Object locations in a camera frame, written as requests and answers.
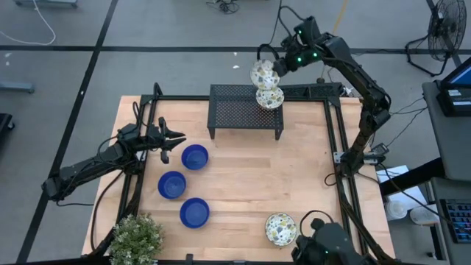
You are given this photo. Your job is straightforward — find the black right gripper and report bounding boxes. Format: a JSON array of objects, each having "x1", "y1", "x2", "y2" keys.
[{"x1": 272, "y1": 42, "x2": 327, "y2": 78}]

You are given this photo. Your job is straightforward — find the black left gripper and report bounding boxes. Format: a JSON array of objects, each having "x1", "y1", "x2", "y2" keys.
[{"x1": 145, "y1": 116, "x2": 187, "y2": 165}]

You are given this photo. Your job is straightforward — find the blue mini bowl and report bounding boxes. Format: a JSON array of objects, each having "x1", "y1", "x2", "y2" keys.
[
  {"x1": 179, "y1": 197, "x2": 210, "y2": 230},
  {"x1": 180, "y1": 144, "x2": 210, "y2": 171},
  {"x1": 157, "y1": 170, "x2": 187, "y2": 200}
]

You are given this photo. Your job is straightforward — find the black perforated metal plate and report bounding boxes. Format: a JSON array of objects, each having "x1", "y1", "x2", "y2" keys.
[{"x1": 283, "y1": 82, "x2": 343, "y2": 107}]

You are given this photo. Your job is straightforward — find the black perforated metal rack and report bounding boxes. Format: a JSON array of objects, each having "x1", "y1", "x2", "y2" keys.
[{"x1": 207, "y1": 83, "x2": 285, "y2": 141}]

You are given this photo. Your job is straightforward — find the potted plant with white flowers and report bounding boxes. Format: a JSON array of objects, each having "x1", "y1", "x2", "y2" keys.
[{"x1": 109, "y1": 213, "x2": 166, "y2": 265}]

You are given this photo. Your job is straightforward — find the black power adapter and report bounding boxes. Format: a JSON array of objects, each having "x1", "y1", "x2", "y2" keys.
[{"x1": 369, "y1": 142, "x2": 390, "y2": 158}]

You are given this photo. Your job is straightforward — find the white paper sheet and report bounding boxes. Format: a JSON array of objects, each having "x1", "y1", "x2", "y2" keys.
[{"x1": 375, "y1": 164, "x2": 428, "y2": 207}]

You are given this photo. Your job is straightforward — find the grey metal stand foot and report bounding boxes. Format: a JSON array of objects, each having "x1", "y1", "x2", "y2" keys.
[
  {"x1": 14, "y1": 0, "x2": 78, "y2": 8},
  {"x1": 0, "y1": 81, "x2": 36, "y2": 93}
]

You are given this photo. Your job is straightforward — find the black floor fan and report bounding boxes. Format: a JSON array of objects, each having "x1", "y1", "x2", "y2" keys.
[{"x1": 404, "y1": 0, "x2": 468, "y2": 78}]

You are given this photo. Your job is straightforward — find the black laptop with blue screen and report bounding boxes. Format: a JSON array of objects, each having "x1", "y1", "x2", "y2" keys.
[{"x1": 436, "y1": 57, "x2": 471, "y2": 118}]

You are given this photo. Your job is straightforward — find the grey desk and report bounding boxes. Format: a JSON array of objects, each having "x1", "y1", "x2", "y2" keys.
[{"x1": 422, "y1": 80, "x2": 471, "y2": 181}]

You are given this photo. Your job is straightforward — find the white round lid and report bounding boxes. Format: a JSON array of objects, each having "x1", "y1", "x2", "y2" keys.
[
  {"x1": 384, "y1": 199, "x2": 408, "y2": 221},
  {"x1": 409, "y1": 205, "x2": 439, "y2": 226}
]

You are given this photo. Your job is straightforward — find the black backlit keyboard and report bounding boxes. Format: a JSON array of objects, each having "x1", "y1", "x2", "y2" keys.
[{"x1": 439, "y1": 198, "x2": 471, "y2": 244}]

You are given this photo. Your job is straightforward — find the black coiled cable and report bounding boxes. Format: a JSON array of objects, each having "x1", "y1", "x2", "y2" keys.
[{"x1": 256, "y1": 0, "x2": 283, "y2": 74}]

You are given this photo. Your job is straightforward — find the black aluminium table frame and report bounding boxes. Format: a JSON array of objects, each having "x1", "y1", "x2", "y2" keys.
[{"x1": 88, "y1": 82, "x2": 397, "y2": 265}]

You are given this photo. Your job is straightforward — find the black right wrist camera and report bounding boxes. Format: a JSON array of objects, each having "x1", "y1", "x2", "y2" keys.
[{"x1": 293, "y1": 15, "x2": 322, "y2": 46}]

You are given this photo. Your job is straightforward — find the yellow hanging cable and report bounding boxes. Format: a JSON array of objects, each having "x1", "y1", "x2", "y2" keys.
[{"x1": 318, "y1": 0, "x2": 350, "y2": 82}]

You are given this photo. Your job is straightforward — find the black cable bundle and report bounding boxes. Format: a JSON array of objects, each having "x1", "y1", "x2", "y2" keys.
[{"x1": 205, "y1": 0, "x2": 240, "y2": 15}]

